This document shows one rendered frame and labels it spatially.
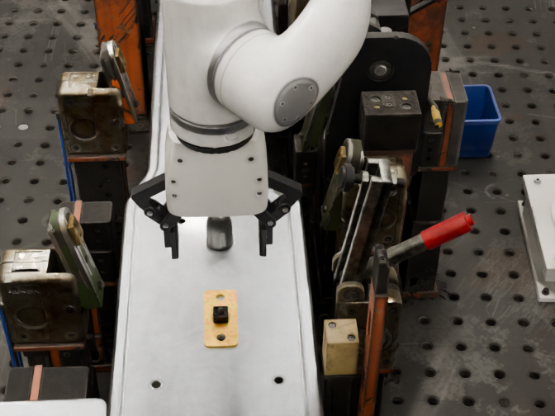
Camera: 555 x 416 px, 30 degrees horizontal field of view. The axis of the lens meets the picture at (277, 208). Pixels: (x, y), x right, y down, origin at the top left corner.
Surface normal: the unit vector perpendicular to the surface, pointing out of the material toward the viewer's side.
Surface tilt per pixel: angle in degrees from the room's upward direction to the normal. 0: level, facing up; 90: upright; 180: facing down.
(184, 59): 88
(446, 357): 0
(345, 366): 90
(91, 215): 0
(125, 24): 90
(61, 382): 0
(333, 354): 90
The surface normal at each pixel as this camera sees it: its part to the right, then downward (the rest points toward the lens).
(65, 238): 0.05, 0.67
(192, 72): -0.68, 0.48
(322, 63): 0.59, 0.39
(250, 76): -0.45, -0.08
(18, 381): 0.01, -0.74
